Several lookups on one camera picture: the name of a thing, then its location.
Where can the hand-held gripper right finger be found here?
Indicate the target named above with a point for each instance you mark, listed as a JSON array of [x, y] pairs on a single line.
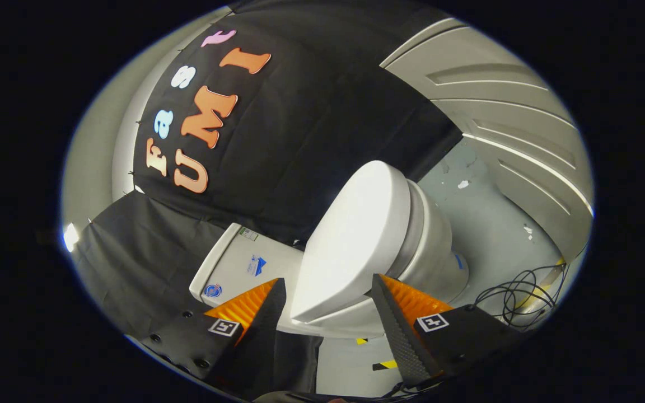
[[398, 336]]

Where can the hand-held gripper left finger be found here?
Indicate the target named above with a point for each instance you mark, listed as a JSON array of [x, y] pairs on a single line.
[[263, 324]]

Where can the white toilet lid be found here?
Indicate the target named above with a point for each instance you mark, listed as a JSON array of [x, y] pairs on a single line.
[[350, 240]]

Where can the white toilet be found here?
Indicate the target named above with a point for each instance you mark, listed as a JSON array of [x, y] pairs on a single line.
[[233, 263]]

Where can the black backdrop cloth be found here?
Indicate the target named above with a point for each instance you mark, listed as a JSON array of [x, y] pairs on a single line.
[[300, 123]]

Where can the white cabinet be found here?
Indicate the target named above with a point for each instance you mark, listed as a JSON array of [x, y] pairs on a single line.
[[501, 112]]

